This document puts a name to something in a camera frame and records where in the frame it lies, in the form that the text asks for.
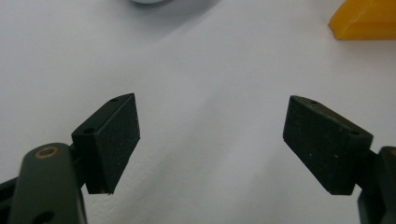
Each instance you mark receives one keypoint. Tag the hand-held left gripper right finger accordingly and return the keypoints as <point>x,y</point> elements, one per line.
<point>323,146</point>

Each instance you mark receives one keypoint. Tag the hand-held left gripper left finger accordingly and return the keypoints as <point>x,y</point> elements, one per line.
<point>107,146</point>

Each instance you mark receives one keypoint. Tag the yellow plastic block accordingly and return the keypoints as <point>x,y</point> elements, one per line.
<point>364,20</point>

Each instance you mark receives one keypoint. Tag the white round object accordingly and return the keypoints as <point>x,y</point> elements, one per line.
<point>148,1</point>

